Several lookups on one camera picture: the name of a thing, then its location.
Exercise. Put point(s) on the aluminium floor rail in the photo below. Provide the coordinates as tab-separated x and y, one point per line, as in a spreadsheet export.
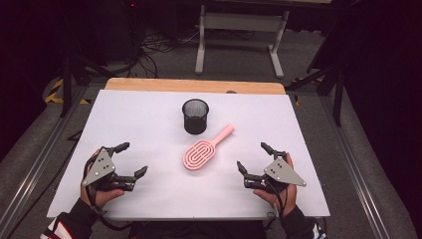
36	169
358	172

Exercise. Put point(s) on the pink hairbrush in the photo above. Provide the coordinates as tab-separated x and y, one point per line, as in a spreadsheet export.
202	152

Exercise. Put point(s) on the white metal desk frame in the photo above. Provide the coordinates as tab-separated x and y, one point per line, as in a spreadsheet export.
242	21

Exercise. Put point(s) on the white board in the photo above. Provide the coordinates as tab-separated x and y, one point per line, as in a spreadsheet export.
159	132

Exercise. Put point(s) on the yellow black hazard tape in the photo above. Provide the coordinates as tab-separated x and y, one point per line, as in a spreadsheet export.
53	96

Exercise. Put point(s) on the person's dark clothing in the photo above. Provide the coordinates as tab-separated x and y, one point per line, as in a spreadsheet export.
199	232

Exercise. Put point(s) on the black metal stand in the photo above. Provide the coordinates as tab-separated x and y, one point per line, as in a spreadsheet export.
66	86
338	99

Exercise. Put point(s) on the black mesh pen holder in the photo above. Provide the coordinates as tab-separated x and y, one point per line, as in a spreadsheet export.
195	121

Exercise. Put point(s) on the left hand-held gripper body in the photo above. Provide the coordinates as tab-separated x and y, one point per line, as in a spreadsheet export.
99	167

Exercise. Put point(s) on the person's right hand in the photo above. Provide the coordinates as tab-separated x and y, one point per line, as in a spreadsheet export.
286	199

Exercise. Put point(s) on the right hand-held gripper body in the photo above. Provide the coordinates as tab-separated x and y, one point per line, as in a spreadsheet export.
282	171

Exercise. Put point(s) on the person's left hand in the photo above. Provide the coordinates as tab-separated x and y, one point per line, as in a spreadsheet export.
101	197

